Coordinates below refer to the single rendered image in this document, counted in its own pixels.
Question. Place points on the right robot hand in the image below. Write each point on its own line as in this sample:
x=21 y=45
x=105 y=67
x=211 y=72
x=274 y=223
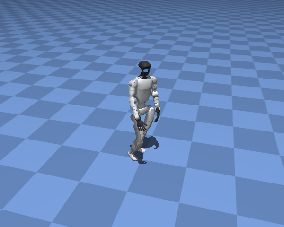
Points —
x=140 y=124

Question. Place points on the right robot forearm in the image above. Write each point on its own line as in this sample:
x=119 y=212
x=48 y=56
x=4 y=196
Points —
x=134 y=108

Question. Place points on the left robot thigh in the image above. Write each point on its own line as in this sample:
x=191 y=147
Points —
x=149 y=118

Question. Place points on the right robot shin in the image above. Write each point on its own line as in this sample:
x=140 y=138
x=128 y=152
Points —
x=134 y=147

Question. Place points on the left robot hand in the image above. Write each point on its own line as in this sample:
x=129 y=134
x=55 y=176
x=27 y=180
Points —
x=157 y=110

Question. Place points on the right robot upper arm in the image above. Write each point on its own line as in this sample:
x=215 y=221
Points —
x=132 y=84

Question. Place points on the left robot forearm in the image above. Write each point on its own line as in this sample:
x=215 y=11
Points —
x=156 y=102

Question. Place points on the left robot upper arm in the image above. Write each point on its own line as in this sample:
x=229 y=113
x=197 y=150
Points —
x=154 y=87

